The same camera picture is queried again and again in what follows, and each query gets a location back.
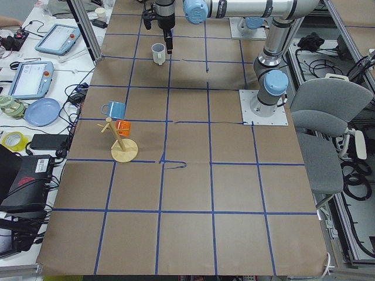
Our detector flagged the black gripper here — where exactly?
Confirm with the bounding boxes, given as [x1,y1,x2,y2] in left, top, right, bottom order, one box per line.
[154,0,175,54]

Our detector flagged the grey ceramic mug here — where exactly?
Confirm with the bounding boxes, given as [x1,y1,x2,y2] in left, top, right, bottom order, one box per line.
[151,43,166,66]

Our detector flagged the paper cup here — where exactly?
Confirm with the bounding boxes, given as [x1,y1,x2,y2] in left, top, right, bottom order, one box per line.
[95,7,107,22]

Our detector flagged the blue ceramic mug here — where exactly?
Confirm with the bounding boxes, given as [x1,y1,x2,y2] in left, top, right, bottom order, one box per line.
[101,101,126,119]

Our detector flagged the orange mug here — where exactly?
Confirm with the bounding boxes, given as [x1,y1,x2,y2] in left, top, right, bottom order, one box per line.
[115,120,131,137]

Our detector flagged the upper teach pendant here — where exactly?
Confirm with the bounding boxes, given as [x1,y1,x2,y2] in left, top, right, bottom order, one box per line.
[35,24,81,56]

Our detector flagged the teach pendant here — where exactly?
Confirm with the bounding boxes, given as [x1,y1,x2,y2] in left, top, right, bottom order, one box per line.
[8,61,54,100]
[35,24,81,56]

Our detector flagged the wooden mug tree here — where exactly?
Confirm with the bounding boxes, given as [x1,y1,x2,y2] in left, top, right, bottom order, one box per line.
[97,117,138,163]

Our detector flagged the lower teach pendant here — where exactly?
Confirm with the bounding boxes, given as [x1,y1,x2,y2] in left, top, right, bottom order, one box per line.
[8,61,54,100]

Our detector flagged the blue plate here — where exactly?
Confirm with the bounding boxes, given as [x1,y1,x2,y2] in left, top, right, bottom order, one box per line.
[24,98,61,126]

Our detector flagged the black power adapter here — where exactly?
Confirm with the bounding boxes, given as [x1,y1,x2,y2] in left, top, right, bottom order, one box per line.
[29,134,68,150]

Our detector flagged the grey office chair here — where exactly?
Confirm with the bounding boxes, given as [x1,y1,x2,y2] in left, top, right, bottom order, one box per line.
[290,78,373,208]

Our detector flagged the green tape rolls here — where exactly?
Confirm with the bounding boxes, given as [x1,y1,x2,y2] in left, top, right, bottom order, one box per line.
[1,95,27,119]

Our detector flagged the yellow tape roll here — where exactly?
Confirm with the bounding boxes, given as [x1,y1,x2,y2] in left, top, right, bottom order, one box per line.
[2,132,29,152]

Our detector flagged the black computer box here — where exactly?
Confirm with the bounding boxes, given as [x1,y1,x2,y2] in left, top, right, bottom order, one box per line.
[1,155,53,213]

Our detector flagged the aluminium frame post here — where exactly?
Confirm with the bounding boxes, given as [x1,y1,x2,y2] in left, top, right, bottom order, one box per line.
[66,0,103,62]

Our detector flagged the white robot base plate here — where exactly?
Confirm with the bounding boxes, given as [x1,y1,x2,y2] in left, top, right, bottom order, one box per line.
[239,90,288,126]

